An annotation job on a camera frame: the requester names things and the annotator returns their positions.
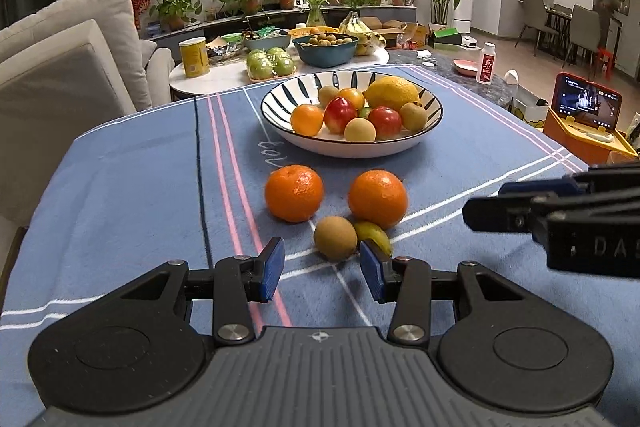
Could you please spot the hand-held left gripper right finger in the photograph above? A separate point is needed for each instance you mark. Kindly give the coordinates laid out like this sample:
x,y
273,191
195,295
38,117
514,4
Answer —
x,y
371,272

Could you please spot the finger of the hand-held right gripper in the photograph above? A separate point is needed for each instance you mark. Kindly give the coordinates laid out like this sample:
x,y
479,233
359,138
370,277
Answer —
x,y
535,187
500,213

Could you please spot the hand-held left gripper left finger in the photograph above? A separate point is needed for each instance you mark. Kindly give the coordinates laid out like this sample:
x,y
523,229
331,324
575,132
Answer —
x,y
270,272

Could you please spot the green yellow oval fruit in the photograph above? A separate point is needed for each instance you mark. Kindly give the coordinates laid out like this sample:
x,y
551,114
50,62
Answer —
x,y
374,233

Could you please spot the tan round fruit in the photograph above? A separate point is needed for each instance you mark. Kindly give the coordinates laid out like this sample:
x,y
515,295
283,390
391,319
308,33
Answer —
x,y
360,130
413,116
335,238
328,96

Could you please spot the red plum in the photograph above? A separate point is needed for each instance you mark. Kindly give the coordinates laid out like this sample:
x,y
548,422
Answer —
x,y
385,122

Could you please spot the small orange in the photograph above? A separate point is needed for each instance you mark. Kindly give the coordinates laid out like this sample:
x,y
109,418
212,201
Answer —
x,y
306,119
352,97

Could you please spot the small green citrus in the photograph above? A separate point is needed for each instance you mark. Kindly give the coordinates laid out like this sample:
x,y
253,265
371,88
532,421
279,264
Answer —
x,y
365,112

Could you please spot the yellow red small apple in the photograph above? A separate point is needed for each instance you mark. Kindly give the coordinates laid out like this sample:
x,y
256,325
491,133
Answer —
x,y
340,114

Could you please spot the white blue striped bowl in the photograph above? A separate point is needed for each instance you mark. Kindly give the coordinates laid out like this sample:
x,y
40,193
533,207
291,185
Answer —
x,y
280,107

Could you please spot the orange wooden stand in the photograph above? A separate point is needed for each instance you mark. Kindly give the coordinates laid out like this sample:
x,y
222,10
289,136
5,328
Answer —
x,y
575,144

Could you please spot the large orange mandarin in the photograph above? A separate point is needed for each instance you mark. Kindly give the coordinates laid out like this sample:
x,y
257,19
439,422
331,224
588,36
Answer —
x,y
377,198
294,193

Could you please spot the white printed bag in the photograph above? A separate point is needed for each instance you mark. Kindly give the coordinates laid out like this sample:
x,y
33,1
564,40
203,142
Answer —
x,y
525,104

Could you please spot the smartphone with lit screen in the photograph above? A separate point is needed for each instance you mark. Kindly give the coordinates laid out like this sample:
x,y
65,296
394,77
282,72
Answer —
x,y
585,102

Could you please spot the white bottle red label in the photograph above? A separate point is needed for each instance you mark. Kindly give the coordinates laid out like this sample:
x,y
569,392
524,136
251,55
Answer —
x,y
485,66

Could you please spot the dark marble table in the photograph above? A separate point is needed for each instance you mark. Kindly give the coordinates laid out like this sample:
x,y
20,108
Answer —
x,y
450,82

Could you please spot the pink dish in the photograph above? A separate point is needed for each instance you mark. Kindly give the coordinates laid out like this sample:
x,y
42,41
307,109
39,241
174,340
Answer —
x,y
465,68

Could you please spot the red stool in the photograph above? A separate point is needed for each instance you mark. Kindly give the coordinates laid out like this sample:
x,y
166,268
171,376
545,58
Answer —
x,y
606,63

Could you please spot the blue striped tablecloth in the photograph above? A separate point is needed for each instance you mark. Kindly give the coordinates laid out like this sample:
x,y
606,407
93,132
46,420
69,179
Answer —
x,y
150,187

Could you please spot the yellow lemon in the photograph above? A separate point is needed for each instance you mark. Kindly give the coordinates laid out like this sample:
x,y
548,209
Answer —
x,y
392,92

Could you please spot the grey dining chair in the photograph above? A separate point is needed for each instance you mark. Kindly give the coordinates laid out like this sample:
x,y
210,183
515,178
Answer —
x,y
585,29
532,14

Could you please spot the green box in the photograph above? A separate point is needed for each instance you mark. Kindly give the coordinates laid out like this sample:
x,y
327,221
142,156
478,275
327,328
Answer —
x,y
447,39

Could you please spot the white air purifier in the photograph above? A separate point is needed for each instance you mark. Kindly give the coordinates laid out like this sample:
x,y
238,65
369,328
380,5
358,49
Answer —
x,y
462,14

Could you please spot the cardboard box with red bag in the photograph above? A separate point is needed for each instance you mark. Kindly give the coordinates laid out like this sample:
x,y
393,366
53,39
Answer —
x,y
412,38

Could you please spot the white round table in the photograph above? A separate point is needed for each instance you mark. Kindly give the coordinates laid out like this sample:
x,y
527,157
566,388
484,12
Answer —
x,y
220,79

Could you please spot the green apple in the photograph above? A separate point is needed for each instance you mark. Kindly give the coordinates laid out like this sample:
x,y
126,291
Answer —
x,y
259,56
277,52
285,67
259,69

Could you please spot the open cardboard box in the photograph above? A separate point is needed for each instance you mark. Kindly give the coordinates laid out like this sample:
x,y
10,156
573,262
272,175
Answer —
x,y
385,25

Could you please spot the teal bowl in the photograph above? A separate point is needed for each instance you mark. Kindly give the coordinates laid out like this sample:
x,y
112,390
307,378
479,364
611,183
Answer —
x,y
325,56

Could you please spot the bunch of bananas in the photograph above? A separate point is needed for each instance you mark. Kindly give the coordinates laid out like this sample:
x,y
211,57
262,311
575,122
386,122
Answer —
x,y
362,34

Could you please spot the yellow can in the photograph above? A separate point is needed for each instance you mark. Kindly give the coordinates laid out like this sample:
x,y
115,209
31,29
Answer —
x,y
194,59

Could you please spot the pile of snack wrappers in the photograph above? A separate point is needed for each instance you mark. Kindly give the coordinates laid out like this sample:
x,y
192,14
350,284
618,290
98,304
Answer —
x,y
225,49

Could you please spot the pile of longans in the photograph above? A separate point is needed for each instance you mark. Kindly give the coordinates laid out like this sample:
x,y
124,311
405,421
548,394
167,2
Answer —
x,y
325,40

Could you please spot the small green bowl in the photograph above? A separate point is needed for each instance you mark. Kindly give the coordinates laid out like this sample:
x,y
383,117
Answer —
x,y
231,38

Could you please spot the yellow basket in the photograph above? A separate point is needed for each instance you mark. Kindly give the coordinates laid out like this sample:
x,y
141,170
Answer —
x,y
312,30

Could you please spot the low grey television cabinet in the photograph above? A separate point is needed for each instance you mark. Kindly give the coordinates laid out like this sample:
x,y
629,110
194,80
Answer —
x,y
225,24

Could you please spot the spider plant in glass vase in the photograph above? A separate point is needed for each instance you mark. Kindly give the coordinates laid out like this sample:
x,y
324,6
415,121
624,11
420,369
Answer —
x,y
315,7

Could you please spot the grey sofa cushion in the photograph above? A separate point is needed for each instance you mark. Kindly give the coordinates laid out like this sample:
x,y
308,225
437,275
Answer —
x,y
55,107

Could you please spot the red berry arrangement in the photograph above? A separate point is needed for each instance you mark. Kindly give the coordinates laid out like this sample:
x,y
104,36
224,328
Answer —
x,y
142,2

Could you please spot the beige sofa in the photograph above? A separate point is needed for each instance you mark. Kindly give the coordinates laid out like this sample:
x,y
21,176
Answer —
x,y
85,17

